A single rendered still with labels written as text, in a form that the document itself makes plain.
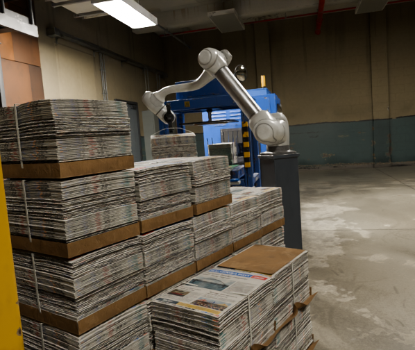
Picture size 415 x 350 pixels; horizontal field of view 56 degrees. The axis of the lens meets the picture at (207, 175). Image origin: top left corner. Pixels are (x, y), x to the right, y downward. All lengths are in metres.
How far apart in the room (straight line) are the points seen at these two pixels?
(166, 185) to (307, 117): 10.02
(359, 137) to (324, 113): 1.15
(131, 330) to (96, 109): 0.74
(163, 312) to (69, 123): 0.70
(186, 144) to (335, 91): 9.18
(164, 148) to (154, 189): 1.07
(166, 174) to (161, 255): 0.30
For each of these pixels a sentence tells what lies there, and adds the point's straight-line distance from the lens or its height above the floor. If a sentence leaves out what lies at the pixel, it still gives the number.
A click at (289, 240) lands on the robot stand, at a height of 0.42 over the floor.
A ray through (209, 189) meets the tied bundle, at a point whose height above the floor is 0.93.
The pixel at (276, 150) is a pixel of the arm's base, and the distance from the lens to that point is 2.62.
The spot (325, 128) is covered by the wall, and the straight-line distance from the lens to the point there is 11.36.
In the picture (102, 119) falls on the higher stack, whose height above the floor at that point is 1.23.
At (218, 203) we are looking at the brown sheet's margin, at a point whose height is 0.86.
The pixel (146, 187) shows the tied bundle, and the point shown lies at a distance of 1.38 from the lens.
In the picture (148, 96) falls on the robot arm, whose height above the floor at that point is 1.48.
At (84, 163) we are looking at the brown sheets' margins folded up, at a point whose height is 1.10.
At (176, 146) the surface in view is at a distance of 2.47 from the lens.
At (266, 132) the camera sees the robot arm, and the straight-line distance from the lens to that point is 2.39.
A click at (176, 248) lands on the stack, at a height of 0.73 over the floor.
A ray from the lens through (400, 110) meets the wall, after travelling 11.62.
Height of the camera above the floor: 1.15
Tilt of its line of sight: 5 degrees down
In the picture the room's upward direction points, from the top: 4 degrees counter-clockwise
